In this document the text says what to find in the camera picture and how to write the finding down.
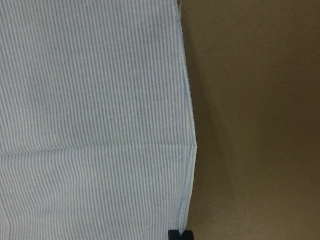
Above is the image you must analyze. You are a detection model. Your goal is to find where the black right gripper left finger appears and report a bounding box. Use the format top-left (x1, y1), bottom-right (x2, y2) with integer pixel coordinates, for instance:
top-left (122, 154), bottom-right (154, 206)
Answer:
top-left (168, 230), bottom-right (181, 240)

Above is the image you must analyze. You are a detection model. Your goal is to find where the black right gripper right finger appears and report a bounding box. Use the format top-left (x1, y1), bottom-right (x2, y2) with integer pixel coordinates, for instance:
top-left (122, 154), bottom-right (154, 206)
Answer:
top-left (181, 230), bottom-right (194, 240)

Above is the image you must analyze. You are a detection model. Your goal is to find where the light blue striped shirt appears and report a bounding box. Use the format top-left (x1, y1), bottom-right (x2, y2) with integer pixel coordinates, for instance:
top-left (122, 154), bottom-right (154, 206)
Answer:
top-left (0, 0), bottom-right (197, 240)

